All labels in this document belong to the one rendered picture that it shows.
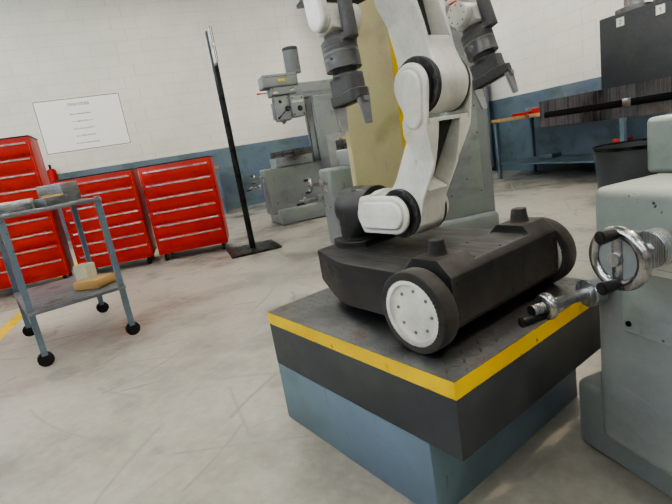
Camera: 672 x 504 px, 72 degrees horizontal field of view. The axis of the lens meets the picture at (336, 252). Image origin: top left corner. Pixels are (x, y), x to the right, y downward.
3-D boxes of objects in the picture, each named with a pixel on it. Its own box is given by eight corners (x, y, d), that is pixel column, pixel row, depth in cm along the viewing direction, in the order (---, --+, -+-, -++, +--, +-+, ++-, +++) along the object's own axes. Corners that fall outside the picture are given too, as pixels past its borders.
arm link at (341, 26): (316, 60, 114) (305, 11, 112) (350, 58, 119) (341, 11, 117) (342, 43, 104) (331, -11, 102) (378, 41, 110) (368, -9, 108)
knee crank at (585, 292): (531, 333, 92) (529, 305, 91) (510, 324, 98) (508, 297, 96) (614, 305, 98) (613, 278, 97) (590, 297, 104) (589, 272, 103)
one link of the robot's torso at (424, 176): (371, 229, 139) (388, 59, 116) (416, 215, 151) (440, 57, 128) (408, 250, 129) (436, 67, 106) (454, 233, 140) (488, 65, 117)
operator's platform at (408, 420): (288, 416, 164) (266, 311, 156) (418, 344, 203) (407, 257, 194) (473, 545, 102) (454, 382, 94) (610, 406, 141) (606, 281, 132)
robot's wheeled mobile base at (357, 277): (296, 300, 154) (277, 201, 147) (404, 258, 184) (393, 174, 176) (449, 347, 104) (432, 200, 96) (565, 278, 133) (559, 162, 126)
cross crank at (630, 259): (631, 305, 76) (630, 235, 73) (573, 288, 87) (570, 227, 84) (699, 281, 81) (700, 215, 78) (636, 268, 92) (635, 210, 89)
